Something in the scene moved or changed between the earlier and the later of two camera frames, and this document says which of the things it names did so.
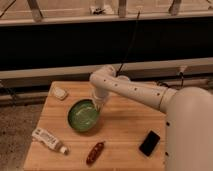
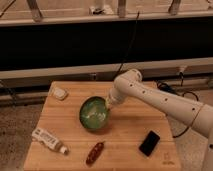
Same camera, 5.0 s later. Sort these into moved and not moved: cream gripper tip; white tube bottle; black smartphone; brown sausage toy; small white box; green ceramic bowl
Moved: cream gripper tip; green ceramic bowl
Not moved: white tube bottle; black smartphone; brown sausage toy; small white box
